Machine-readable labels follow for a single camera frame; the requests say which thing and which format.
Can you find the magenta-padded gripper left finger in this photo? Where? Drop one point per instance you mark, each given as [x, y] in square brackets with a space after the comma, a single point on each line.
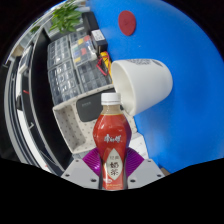
[80, 173]

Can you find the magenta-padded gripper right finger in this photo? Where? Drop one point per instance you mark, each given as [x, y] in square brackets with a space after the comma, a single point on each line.
[145, 172]

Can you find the red drink bottle white cap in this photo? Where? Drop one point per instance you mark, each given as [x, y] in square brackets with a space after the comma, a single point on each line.
[111, 133]

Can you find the small white box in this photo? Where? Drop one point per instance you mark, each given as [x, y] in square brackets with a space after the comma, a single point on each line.
[139, 146]

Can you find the white perforated tray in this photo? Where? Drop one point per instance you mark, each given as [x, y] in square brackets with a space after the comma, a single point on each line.
[75, 130]

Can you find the white cup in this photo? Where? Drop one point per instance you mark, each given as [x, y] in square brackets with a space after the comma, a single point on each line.
[146, 83]

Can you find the grey drawer cabinet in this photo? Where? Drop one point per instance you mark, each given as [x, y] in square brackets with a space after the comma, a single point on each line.
[73, 83]
[58, 50]

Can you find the yellow multimeter with red leads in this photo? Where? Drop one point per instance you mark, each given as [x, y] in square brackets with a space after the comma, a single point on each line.
[105, 63]

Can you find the clear organizer with coloured parts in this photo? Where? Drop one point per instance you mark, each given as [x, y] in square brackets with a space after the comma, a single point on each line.
[83, 50]

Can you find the white bench instrument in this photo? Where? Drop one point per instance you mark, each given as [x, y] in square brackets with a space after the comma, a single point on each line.
[25, 60]

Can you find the black box with white label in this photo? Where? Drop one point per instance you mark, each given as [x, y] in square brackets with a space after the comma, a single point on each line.
[99, 39]

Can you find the flat round red coaster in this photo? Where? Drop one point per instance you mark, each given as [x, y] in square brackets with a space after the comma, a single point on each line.
[127, 22]

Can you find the black flat case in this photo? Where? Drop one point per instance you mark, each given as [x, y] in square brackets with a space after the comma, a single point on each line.
[90, 21]

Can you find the green potted plant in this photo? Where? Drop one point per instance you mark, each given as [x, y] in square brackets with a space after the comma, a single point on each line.
[65, 18]

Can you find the black wall shelf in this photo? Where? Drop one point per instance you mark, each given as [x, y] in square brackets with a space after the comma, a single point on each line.
[41, 100]

